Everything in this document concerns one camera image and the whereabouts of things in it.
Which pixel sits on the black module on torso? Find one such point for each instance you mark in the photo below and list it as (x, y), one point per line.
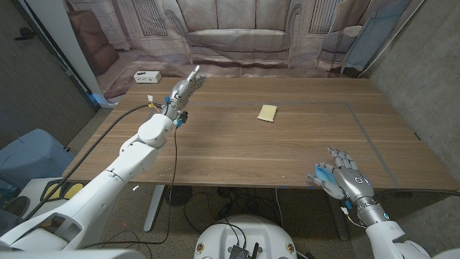
(241, 252)

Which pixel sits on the grey table leg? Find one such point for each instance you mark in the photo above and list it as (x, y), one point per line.
(154, 208)
(336, 219)

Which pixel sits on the printed sofa room backdrop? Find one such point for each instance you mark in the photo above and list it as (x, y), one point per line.
(237, 36)

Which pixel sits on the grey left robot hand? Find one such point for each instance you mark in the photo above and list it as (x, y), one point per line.
(183, 93)

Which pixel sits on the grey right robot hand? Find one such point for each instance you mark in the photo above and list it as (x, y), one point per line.
(354, 181)

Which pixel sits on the blue cloth piece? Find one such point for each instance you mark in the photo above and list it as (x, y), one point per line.
(324, 175)

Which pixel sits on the white board with yellow pads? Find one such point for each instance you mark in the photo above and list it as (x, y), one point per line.
(68, 190)

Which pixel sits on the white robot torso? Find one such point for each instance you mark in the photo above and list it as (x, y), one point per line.
(248, 234)

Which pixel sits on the black wall bracket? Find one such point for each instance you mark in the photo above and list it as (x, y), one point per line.
(25, 33)

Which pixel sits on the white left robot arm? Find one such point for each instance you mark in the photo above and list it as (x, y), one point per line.
(133, 162)

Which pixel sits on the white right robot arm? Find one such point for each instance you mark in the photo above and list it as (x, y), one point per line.
(388, 234)

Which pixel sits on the white power strip box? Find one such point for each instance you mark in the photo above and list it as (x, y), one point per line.
(147, 76)

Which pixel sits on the black round floor fan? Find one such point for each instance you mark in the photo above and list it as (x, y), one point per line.
(178, 196)

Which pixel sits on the white pillar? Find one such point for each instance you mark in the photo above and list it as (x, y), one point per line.
(72, 54)

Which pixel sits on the blue plastic bin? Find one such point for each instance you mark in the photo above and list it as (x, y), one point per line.
(32, 154)

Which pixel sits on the yellow sticky note pad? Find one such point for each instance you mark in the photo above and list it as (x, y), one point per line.
(267, 113)

